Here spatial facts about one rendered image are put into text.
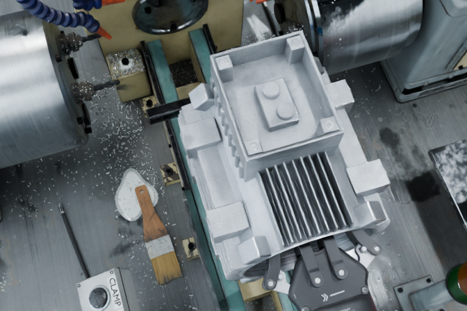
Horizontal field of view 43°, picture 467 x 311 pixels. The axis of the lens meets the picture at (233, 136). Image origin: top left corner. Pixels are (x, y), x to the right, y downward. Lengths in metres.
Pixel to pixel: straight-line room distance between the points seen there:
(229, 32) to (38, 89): 0.49
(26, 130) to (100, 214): 0.31
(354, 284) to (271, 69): 0.24
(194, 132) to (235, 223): 0.11
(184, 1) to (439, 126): 0.61
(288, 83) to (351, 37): 0.43
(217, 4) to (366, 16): 0.31
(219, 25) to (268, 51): 0.63
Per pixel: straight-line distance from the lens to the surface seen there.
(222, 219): 0.61
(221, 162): 0.64
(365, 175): 0.64
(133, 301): 0.93
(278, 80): 0.61
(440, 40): 1.14
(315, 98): 0.62
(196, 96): 0.65
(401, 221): 1.25
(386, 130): 1.31
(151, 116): 1.03
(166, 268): 1.18
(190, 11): 1.17
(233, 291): 1.05
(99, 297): 0.91
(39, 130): 0.99
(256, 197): 0.61
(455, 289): 0.98
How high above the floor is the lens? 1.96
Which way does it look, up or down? 68 degrees down
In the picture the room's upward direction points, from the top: 3 degrees clockwise
